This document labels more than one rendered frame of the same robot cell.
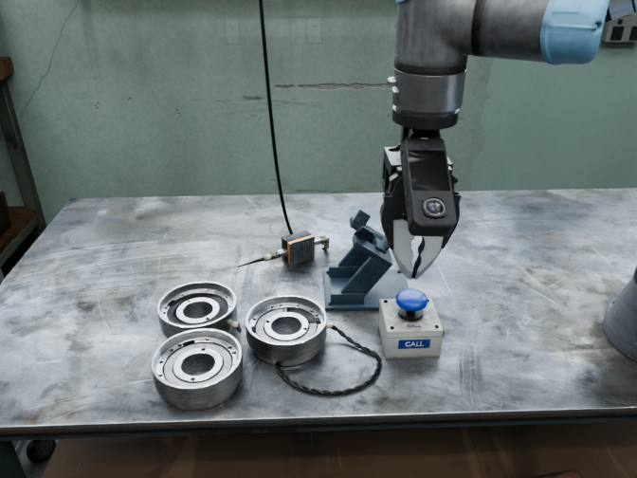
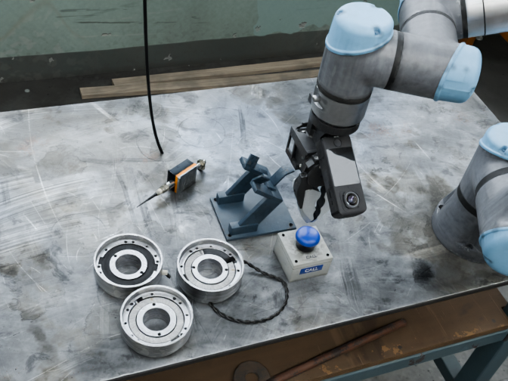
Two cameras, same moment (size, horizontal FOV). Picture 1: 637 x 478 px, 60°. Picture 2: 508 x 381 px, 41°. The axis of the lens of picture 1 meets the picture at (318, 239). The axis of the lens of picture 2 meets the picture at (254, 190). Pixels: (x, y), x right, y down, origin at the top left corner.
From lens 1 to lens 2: 50 cm
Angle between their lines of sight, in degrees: 26
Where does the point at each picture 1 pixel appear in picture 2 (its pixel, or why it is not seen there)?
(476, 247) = not seen: hidden behind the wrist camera
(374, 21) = not seen: outside the picture
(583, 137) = not seen: outside the picture
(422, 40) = (348, 82)
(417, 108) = (337, 123)
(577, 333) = (416, 234)
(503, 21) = (411, 80)
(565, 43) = (450, 97)
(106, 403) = (88, 364)
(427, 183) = (343, 178)
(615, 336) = (442, 236)
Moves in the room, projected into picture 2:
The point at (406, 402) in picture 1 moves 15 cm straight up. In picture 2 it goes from (314, 318) to (336, 258)
